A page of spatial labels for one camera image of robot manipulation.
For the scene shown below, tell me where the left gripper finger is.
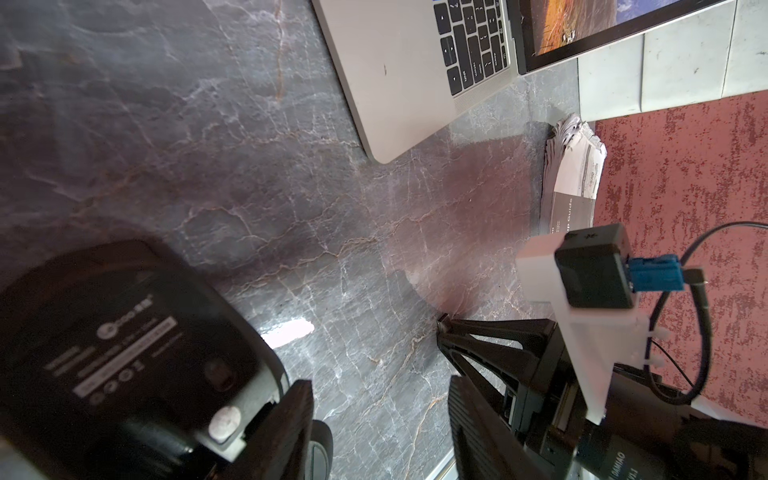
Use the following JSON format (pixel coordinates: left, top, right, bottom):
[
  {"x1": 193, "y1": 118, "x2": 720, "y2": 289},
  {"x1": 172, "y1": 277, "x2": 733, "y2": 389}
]
[{"x1": 224, "y1": 380, "x2": 333, "y2": 480}]

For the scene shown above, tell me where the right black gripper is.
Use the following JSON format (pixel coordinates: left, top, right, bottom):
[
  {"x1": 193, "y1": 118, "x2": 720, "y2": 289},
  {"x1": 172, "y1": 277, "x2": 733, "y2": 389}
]
[{"x1": 436, "y1": 314, "x2": 605, "y2": 479}]

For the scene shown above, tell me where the black wireless mouse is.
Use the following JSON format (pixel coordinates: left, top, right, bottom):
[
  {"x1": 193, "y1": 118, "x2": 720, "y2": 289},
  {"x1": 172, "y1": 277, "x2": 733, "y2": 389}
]
[{"x1": 1, "y1": 240, "x2": 289, "y2": 479}]

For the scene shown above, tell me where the silver open laptop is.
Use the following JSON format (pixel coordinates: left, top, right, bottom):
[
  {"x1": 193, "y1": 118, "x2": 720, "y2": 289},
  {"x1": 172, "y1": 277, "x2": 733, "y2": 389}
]
[{"x1": 313, "y1": 0, "x2": 708, "y2": 164}]

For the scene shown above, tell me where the white paper manual in sleeve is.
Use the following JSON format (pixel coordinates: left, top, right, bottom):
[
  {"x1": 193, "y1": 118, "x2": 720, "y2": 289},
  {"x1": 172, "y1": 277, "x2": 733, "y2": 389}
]
[{"x1": 538, "y1": 114, "x2": 607, "y2": 235}]

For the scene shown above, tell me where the white three-drawer storage box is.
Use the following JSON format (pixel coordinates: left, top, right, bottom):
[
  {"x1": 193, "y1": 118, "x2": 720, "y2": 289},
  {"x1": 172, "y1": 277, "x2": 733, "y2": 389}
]
[{"x1": 578, "y1": 1, "x2": 767, "y2": 121}]

